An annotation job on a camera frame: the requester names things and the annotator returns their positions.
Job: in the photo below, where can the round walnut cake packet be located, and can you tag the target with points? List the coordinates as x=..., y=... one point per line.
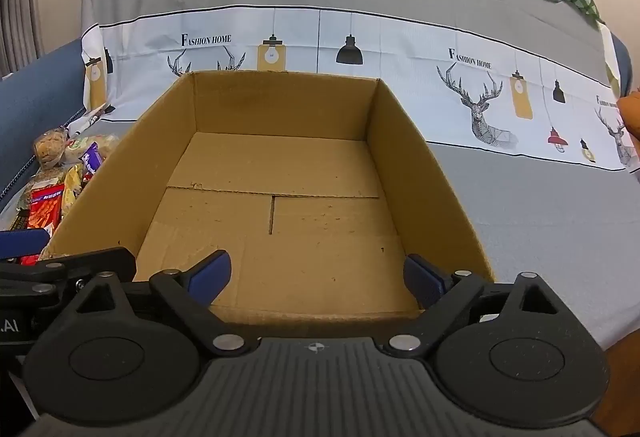
x=50, y=149

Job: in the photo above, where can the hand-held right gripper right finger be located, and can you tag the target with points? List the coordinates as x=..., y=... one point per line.
x=424, y=279

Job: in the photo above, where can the yellow snack packet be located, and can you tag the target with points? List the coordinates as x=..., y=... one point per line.
x=72, y=187

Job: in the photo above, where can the red snack packet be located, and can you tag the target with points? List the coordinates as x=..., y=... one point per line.
x=45, y=212

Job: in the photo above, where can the brown cardboard box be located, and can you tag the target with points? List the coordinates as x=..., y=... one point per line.
x=300, y=217

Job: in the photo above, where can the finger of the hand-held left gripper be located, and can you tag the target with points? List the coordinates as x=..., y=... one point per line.
x=75, y=262
x=22, y=243

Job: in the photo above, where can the speckled snack packet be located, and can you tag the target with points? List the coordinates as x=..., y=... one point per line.
x=27, y=197

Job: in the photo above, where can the orange soft object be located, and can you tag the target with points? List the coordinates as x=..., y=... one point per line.
x=631, y=114

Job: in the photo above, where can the pale oat bar packet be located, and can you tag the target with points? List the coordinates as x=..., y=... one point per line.
x=100, y=144

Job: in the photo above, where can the purple chocolate bar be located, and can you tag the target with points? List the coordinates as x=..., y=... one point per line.
x=92, y=159

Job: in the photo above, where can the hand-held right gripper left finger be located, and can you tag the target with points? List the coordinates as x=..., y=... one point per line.
x=214, y=273

